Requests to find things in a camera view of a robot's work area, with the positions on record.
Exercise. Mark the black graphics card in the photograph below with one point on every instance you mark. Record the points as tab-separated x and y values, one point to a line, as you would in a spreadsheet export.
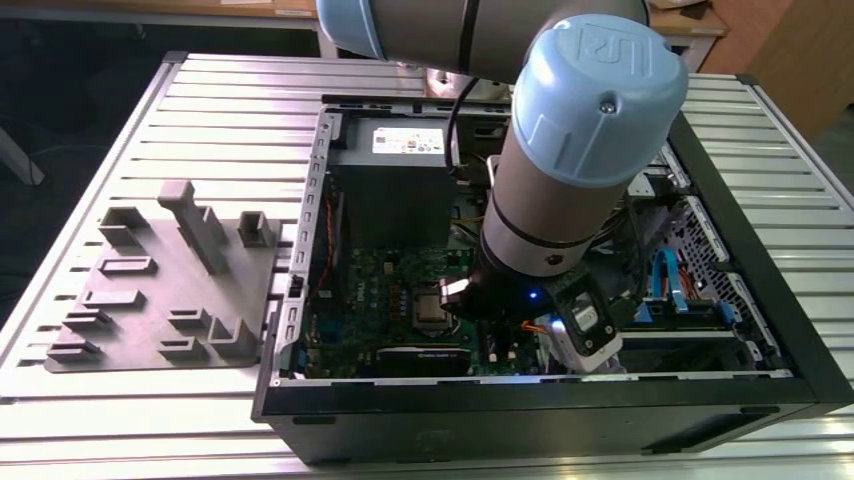
420	359

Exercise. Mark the grey furniture leg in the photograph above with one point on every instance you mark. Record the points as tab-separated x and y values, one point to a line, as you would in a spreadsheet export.
23	160

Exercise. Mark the small silver wrist camera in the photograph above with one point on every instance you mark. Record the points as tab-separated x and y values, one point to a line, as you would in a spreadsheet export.
454	292

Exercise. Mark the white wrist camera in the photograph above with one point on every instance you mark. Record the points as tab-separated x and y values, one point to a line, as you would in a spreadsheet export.
594	350

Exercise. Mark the metal disk bay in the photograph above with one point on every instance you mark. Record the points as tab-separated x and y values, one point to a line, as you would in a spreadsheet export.
674	338
674	175

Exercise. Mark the hard disk in blue carrier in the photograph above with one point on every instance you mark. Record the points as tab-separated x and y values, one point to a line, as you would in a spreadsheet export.
694	317

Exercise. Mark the silver CPU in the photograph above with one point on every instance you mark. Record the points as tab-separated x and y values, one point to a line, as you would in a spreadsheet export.
430	307

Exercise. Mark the grey power supply unit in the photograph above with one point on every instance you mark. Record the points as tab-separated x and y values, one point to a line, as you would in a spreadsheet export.
394	200

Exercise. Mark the brown wooden cabinet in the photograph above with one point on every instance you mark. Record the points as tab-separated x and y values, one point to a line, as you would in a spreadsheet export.
801	50

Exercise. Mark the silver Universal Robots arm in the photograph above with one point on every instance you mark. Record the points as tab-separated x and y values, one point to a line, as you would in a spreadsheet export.
574	150

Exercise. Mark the green motherboard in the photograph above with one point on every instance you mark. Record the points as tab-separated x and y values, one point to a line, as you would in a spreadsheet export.
360	280

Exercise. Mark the blue motherboard connector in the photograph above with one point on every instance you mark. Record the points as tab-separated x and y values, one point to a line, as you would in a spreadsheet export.
330	332

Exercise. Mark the CPU socket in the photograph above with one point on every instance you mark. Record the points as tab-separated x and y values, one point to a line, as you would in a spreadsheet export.
434	328

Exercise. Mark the black PC case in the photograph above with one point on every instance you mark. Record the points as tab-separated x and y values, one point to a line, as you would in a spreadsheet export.
467	430

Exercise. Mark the grey parts rack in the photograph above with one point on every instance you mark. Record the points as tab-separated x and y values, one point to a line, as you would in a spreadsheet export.
167	280

